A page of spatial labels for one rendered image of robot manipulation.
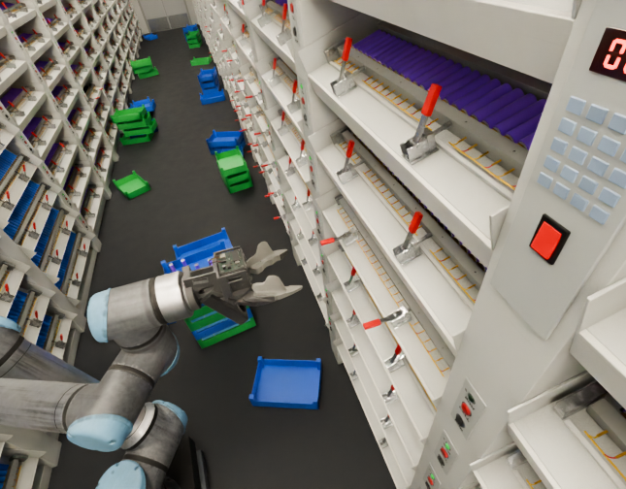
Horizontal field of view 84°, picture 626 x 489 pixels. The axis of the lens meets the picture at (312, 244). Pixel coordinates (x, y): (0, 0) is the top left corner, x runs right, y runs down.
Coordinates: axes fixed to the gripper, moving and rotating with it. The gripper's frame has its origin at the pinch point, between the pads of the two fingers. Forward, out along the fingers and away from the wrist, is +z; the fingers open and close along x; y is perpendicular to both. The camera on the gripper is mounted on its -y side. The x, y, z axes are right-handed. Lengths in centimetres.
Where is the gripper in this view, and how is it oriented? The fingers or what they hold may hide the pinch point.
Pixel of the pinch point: (291, 271)
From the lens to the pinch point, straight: 71.2
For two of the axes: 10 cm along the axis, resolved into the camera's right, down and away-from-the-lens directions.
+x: -3.1, -6.3, 7.1
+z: 9.5, -2.6, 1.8
